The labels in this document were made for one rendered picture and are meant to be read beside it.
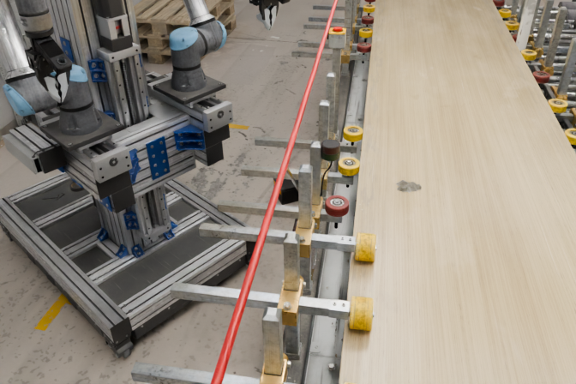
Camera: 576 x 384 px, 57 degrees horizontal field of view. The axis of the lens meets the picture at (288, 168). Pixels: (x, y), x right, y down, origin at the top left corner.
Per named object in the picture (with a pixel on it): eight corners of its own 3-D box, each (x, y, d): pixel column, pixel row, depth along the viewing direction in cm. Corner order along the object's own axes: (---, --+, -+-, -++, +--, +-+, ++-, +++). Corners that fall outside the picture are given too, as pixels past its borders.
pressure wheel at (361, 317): (351, 300, 130) (351, 291, 138) (348, 333, 130) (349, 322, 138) (375, 303, 129) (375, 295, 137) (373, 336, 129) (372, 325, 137)
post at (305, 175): (298, 293, 172) (298, 169, 146) (300, 285, 175) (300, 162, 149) (309, 294, 172) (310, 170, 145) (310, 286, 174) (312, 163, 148)
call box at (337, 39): (327, 50, 230) (328, 32, 225) (329, 44, 235) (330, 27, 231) (344, 51, 229) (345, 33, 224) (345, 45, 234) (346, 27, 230)
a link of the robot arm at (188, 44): (165, 63, 221) (160, 32, 213) (189, 54, 230) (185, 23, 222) (186, 70, 214) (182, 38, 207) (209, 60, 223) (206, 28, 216)
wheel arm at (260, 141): (255, 147, 229) (254, 139, 227) (256, 143, 232) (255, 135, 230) (356, 154, 223) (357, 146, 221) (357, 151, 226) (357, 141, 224)
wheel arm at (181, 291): (171, 299, 140) (169, 289, 138) (175, 289, 143) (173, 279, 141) (362, 321, 132) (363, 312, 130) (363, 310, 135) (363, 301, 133)
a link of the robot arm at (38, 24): (54, 12, 141) (24, 20, 136) (58, 29, 143) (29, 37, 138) (41, 7, 145) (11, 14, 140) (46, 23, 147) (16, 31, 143)
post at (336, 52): (328, 138, 255) (331, 47, 230) (329, 133, 259) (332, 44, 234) (338, 138, 254) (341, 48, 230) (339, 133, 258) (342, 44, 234)
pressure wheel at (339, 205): (323, 233, 181) (324, 207, 175) (326, 219, 188) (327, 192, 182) (346, 236, 180) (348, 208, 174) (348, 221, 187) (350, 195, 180)
